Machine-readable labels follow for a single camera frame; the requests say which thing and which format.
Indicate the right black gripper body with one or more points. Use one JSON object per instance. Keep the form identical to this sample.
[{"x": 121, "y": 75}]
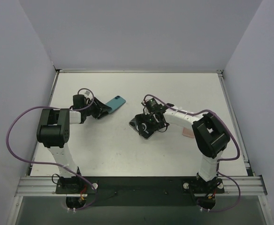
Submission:
[{"x": 141, "y": 126}]

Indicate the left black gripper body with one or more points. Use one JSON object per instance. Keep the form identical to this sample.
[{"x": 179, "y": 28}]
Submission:
[{"x": 97, "y": 108}]

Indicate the clear phone case black insert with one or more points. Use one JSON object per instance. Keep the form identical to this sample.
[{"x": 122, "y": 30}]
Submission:
[{"x": 144, "y": 130}]

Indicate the teal phone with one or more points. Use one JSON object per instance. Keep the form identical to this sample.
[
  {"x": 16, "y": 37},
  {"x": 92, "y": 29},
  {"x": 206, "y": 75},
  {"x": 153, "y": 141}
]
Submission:
[{"x": 115, "y": 103}]

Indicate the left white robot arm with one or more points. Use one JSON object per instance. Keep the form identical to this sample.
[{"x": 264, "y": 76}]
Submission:
[{"x": 54, "y": 132}]

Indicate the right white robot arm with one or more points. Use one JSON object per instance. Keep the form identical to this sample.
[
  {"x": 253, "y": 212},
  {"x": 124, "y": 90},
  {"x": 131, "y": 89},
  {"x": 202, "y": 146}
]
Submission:
[{"x": 210, "y": 134}]

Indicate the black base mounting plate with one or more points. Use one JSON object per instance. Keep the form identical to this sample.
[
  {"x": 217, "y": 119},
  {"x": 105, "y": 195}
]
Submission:
[{"x": 141, "y": 191}]

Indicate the aluminium table frame rail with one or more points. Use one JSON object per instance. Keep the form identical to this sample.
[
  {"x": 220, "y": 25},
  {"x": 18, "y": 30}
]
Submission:
[{"x": 112, "y": 154}]

